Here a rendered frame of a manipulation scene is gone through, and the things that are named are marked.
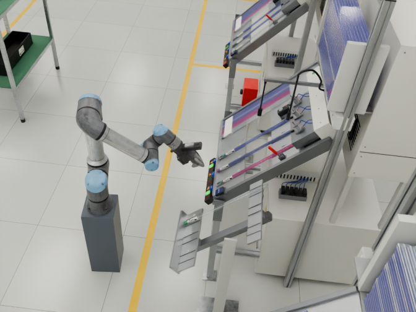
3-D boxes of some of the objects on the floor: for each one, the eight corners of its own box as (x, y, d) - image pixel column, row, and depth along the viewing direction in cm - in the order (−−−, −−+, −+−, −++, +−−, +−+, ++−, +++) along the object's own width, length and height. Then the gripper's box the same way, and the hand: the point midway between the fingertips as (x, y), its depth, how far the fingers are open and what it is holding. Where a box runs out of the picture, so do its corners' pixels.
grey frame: (206, 277, 283) (242, -16, 153) (216, 189, 340) (248, -79, 210) (291, 288, 282) (399, 1, 152) (286, 197, 339) (363, -68, 209)
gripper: (171, 143, 247) (196, 165, 257) (168, 154, 240) (195, 176, 250) (182, 136, 243) (207, 159, 253) (179, 147, 236) (206, 169, 246)
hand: (203, 164), depth 249 cm, fingers closed
